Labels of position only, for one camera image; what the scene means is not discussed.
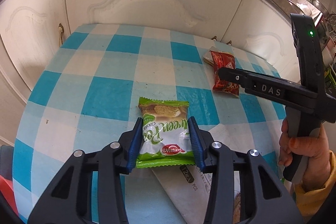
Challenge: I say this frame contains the blue jeans knee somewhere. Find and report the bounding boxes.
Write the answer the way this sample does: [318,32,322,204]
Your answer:
[0,145,14,180]

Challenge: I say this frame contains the pink plastic bucket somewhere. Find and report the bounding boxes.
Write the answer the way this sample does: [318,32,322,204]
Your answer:
[0,176,18,215]

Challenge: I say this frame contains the green cookie packet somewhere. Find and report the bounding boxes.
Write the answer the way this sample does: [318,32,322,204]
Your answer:
[136,97,195,168]

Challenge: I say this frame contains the yellow sleeve forearm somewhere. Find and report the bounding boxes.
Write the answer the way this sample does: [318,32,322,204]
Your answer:
[294,150,336,223]

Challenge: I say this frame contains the blue checkered tablecloth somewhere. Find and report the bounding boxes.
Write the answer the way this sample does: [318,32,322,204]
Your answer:
[13,24,285,221]

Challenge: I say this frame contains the right hand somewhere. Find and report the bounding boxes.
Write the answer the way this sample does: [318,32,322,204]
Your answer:
[278,119,331,189]

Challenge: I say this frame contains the red snack packet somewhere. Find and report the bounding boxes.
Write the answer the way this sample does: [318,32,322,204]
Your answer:
[210,51,240,97]

